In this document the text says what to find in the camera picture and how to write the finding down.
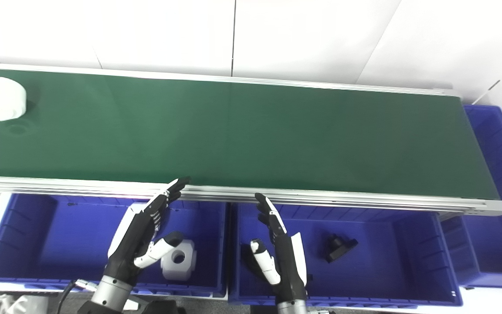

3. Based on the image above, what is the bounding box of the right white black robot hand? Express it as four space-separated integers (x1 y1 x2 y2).
244 193 309 304

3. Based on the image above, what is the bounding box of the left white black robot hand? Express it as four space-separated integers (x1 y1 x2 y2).
104 176 191 286

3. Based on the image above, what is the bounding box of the black plastic part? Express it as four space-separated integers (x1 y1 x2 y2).
324 234 359 263

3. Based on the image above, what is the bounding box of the blue plastic bin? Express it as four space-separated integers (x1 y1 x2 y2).
441 105 502 289
228 203 463 307
0 193 229 298

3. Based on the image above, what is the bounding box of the green conveyor belt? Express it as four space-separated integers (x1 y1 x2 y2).
0 62 502 216
0 68 501 201

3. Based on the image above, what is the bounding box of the black robot torso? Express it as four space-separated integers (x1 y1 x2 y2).
136 298 187 314

